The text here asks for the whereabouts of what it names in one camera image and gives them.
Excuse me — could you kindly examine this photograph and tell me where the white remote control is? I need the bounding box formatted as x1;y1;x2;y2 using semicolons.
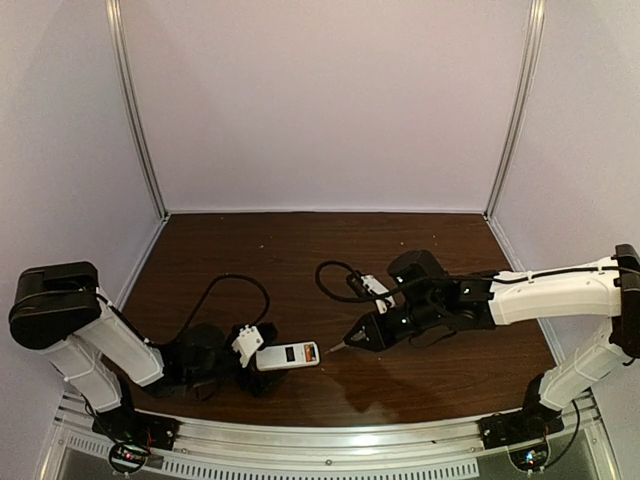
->
255;341;320;372

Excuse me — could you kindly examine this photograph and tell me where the left black camera cable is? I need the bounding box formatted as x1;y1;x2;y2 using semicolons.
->
174;273;272;346

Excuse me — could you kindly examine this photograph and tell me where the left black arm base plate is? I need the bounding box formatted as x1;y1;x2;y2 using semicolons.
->
92;409;181;451

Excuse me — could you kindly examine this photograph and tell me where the front aluminium rail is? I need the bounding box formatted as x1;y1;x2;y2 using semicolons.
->
35;393;621;479

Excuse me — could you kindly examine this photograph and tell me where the clear handle screwdriver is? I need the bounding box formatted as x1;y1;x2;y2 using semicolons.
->
324;342;347;355

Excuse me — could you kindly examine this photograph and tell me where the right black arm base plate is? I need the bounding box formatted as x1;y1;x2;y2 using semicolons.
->
478;409;564;450

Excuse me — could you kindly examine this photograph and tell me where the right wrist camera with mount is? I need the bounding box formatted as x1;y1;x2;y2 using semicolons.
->
346;272;397;314

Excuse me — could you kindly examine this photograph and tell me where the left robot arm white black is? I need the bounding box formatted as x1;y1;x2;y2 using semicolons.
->
8;261;286;438

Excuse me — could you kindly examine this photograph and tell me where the left round circuit board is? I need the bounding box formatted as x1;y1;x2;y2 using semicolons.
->
107;441;151;474

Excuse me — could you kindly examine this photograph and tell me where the right black camera cable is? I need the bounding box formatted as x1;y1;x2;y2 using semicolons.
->
314;261;386;304

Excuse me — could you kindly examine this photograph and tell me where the aluminium corner post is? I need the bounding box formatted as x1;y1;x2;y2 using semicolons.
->
484;0;546;221
105;0;169;221

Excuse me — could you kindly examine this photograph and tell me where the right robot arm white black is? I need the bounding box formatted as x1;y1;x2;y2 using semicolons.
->
343;244;639;422

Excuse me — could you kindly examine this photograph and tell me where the left aluminium corner post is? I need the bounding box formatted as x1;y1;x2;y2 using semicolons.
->
105;0;169;221

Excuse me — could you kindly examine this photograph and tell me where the round circuit board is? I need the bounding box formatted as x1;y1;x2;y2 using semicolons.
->
508;441;550;474
107;441;151;474

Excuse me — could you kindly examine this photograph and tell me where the right aluminium corner post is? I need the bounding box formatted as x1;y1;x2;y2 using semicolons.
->
484;0;546;221

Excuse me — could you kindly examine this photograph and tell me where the black camera cable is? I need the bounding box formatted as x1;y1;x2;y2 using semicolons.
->
314;261;386;304
174;273;272;346

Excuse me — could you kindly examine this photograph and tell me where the right round circuit board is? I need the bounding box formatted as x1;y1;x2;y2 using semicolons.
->
508;441;550;474

